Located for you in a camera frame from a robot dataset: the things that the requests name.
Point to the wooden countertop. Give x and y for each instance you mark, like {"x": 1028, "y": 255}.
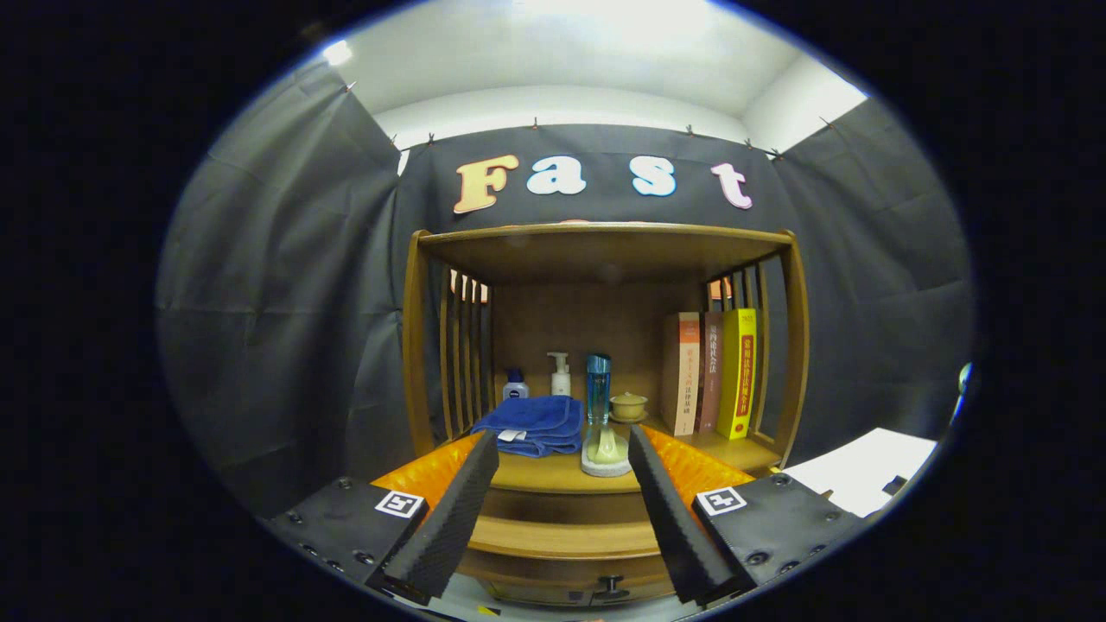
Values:
{"x": 544, "y": 473}

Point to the wooden cabinet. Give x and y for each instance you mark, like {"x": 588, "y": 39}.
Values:
{"x": 596, "y": 250}

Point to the tall blue glass bottle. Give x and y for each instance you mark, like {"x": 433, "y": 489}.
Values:
{"x": 598, "y": 389}

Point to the beige book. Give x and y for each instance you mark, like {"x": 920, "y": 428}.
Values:
{"x": 687, "y": 371}

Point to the white pump bottle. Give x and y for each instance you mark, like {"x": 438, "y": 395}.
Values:
{"x": 561, "y": 380}

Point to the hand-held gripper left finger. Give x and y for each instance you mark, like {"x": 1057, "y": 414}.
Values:
{"x": 449, "y": 527}

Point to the folded blue towel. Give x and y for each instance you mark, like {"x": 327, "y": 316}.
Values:
{"x": 536, "y": 423}

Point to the brown book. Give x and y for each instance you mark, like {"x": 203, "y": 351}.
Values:
{"x": 711, "y": 371}

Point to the white table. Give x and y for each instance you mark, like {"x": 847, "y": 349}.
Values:
{"x": 864, "y": 471}

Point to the white cylindrical device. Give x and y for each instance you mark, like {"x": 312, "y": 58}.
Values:
{"x": 964, "y": 380}

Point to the yellow book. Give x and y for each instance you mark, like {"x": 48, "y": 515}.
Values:
{"x": 739, "y": 371}

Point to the small blue-capped bottle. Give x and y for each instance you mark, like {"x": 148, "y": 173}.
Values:
{"x": 516, "y": 387}

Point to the small black object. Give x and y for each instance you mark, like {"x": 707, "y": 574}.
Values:
{"x": 894, "y": 485}

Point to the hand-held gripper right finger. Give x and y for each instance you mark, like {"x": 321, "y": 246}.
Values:
{"x": 674, "y": 527}

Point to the wooden drawer with black knob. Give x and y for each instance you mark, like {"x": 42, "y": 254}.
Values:
{"x": 562, "y": 537}

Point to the beige lidded tea cup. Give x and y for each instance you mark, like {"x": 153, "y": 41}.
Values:
{"x": 629, "y": 406}

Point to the ceiling light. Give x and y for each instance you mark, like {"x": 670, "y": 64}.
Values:
{"x": 338, "y": 53}

